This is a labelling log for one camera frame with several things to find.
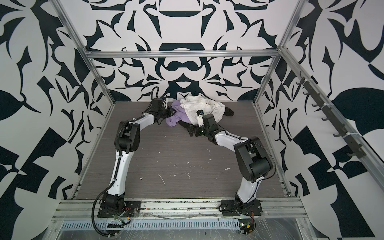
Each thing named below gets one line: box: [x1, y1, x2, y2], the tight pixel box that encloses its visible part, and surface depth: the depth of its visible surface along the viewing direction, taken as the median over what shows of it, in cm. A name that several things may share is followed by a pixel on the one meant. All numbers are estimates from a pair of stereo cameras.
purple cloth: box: [166, 100, 192, 127], surface depth 109 cm
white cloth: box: [180, 94, 226, 125], surface depth 106 cm
